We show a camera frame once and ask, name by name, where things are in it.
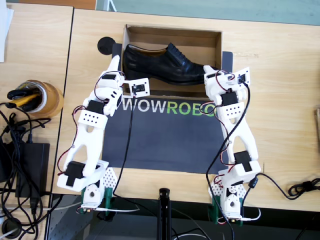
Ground black leather dress shoe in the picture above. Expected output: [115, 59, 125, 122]
[121, 42, 220, 86]

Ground open cardboard box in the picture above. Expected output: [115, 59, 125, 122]
[121, 23, 223, 101]

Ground brown packing tape roll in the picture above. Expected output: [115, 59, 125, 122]
[14, 79, 65, 118]

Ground dark mat with WOWROBO print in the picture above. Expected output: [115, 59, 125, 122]
[101, 42, 235, 175]

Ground black power adapter brick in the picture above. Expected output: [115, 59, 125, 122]
[14, 142, 51, 198]
[0, 139, 13, 183]

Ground green table clamp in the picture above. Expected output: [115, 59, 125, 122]
[103, 187, 116, 222]
[207, 196, 222, 223]

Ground white paper stack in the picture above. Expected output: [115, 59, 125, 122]
[0, 0, 15, 63]

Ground grey perforated metal panel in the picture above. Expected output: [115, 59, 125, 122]
[46, 209, 93, 240]

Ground black round cable grommet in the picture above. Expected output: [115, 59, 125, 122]
[96, 36, 117, 56]

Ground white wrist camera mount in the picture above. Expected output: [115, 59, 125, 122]
[121, 77, 151, 98]
[232, 66, 251, 86]

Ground yellow black handled tool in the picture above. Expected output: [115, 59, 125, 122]
[13, 93, 43, 112]

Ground white perforated base plate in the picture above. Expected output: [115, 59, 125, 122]
[101, 166, 120, 191]
[208, 174, 245, 201]

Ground black cable with plug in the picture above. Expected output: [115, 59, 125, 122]
[0, 196, 51, 236]
[9, 117, 53, 145]
[0, 101, 17, 118]

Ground black handled scissors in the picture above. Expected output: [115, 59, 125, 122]
[6, 89, 29, 100]

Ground thin white cable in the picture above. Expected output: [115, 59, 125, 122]
[96, 206, 141, 213]

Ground black camera stand pole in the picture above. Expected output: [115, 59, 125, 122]
[158, 187, 173, 240]

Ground coiled black power cable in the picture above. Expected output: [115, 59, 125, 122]
[249, 172, 320, 201]

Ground black ring shaped object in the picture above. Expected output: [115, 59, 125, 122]
[0, 217, 23, 238]

